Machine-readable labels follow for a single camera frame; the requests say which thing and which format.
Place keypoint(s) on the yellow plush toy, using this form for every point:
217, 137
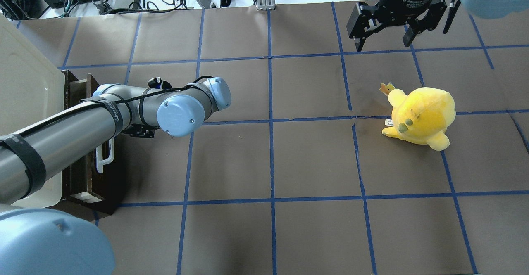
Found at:
421, 117

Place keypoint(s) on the brown paper table cover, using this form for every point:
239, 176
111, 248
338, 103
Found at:
296, 178

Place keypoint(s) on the white drawer handle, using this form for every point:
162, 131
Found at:
100, 161

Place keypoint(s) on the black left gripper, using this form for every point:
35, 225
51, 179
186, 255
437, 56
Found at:
139, 132

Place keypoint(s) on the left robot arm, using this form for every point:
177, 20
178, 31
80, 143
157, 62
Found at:
42, 241

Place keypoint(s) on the toy paper hang tag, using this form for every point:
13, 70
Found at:
386, 88

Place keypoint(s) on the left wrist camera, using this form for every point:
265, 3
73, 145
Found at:
158, 83

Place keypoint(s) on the dark wooden drawer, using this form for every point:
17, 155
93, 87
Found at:
85, 193

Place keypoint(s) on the white cabinet body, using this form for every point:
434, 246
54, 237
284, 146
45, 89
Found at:
32, 89

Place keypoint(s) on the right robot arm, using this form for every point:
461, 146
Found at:
486, 9

